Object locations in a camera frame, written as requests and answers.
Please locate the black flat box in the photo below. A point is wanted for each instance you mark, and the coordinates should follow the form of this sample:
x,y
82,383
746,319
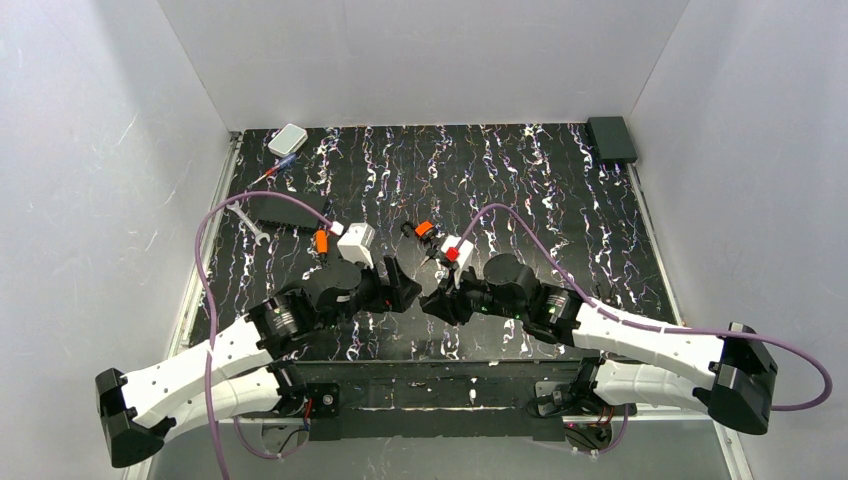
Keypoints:
x,y
280,213

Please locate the left aluminium rail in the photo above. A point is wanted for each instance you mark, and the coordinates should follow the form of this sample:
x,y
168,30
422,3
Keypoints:
x,y
199,288

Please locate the red blue screwdriver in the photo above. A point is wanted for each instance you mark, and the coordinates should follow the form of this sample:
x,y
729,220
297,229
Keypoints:
x,y
283,163

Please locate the silver wrench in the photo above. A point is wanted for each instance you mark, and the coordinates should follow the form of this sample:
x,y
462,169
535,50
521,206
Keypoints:
x,y
260,237

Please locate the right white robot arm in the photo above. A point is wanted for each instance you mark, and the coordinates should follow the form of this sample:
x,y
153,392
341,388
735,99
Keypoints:
x,y
727,377

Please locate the white rounded box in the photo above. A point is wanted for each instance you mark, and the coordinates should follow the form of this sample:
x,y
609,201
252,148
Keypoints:
x,y
287,140

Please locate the black front base bar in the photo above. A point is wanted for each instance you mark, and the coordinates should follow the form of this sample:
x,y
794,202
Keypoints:
x,y
332,401

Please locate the right aluminium rail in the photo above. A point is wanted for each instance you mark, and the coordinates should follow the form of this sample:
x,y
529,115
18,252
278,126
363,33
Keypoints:
x,y
729,441

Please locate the aluminium rail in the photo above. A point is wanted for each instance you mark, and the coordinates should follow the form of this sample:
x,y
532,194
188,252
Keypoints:
x,y
199,288
729,441

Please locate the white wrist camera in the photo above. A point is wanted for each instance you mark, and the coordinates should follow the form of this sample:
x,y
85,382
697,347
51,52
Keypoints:
x,y
354,244
453,255

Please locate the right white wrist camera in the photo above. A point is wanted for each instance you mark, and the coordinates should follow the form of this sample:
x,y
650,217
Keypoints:
x,y
453,255

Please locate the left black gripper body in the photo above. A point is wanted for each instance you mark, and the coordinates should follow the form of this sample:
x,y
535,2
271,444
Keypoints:
x,y
389,291

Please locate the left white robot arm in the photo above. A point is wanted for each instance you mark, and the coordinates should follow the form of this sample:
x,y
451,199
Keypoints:
x,y
245,368

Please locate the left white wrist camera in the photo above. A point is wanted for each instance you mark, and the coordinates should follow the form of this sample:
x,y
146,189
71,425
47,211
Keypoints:
x,y
354,244

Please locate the black box in corner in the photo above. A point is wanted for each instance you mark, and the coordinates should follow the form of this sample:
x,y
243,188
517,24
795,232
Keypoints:
x,y
611,140

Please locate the black keys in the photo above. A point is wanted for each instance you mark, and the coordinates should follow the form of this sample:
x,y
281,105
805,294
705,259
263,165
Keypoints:
x,y
432,250

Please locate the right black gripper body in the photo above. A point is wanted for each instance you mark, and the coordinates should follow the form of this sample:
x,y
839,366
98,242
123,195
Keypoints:
x,y
451,299

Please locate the orange black padlock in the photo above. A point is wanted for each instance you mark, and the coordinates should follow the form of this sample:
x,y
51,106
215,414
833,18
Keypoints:
x,y
423,231

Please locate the orange handled screwdriver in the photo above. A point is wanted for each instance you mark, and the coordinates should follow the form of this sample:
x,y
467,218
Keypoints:
x,y
321,245

